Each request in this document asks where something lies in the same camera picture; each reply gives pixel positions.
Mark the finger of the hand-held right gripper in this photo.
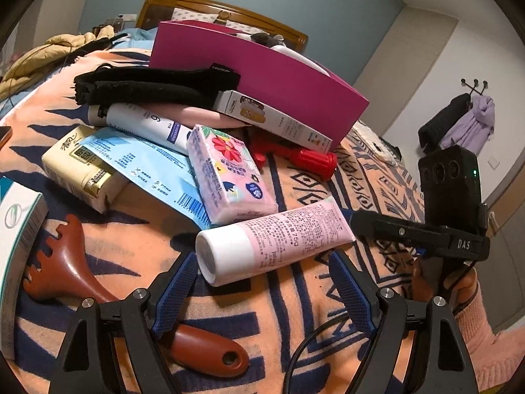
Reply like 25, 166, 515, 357
342, 208, 448, 257

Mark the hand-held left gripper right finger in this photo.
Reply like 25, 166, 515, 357
328, 250, 466, 394

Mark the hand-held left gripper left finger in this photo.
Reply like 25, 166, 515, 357
49, 251, 200, 394

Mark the pink and white tube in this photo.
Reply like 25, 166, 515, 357
195, 197, 357, 288

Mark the pink storage box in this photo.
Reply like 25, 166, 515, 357
148, 20, 370, 142

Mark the brown plush monkey toy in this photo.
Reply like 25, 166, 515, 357
249, 32, 288, 49

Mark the person's right forearm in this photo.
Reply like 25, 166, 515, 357
447, 267, 519, 394

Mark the purple hanging garment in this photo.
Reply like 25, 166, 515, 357
440, 94, 497, 157

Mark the white fabric pouch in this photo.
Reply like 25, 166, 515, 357
353, 121, 400, 167

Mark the orange patterned blanket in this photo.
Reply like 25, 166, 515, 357
0, 47, 493, 394

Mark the brown back scratcher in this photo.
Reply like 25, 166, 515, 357
22, 213, 250, 374

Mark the red plastic tool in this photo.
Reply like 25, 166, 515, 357
246, 129, 338, 181

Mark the light blue flat packet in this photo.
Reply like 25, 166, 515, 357
82, 127, 214, 230

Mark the floral pink tissue pack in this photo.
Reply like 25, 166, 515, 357
186, 124, 277, 226

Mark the white and teal carton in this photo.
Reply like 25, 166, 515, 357
0, 176, 49, 351

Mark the yellow tissue pack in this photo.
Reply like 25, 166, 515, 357
42, 125, 128, 214

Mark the white and blue tube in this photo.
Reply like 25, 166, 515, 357
87, 104, 193, 153

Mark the white cartoon print box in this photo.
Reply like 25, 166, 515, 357
213, 89, 334, 154

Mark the black scarf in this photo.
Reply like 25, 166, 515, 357
70, 33, 128, 56

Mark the blue floral duvet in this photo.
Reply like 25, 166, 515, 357
115, 28, 158, 50

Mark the beige down jacket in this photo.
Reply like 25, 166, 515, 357
0, 25, 117, 101

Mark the white patterned pillow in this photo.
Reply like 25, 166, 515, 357
167, 7, 220, 23

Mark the wooden bed headboard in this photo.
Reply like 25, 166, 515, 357
135, 0, 309, 54

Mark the black cable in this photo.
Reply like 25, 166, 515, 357
286, 312, 372, 394

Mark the black wall hook rack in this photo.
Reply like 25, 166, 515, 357
459, 78, 489, 96

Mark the black fabric strap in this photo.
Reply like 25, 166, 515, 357
74, 63, 242, 111

